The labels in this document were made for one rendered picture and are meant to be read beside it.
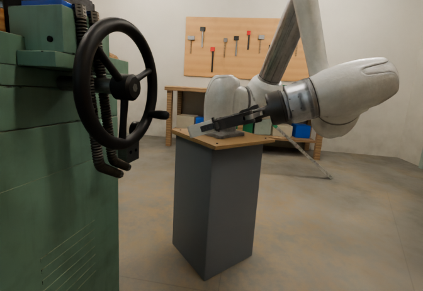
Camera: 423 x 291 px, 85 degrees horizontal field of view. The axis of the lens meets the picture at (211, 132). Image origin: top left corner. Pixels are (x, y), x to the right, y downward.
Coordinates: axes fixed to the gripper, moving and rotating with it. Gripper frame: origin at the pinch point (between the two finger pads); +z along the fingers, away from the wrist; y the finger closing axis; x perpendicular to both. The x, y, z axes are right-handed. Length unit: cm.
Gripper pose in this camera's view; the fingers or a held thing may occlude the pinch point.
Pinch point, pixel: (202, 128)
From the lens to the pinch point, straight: 57.0
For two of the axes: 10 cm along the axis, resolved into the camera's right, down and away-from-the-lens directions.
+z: -9.3, 2.5, 2.7
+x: 2.8, 9.6, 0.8
